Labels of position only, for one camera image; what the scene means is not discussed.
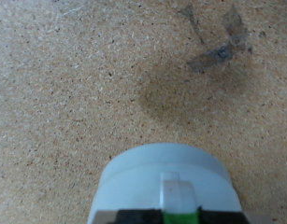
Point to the white mug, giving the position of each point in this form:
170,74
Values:
133,180

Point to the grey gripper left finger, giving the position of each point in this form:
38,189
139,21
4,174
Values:
140,217

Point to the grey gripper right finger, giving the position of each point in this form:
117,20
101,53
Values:
224,217

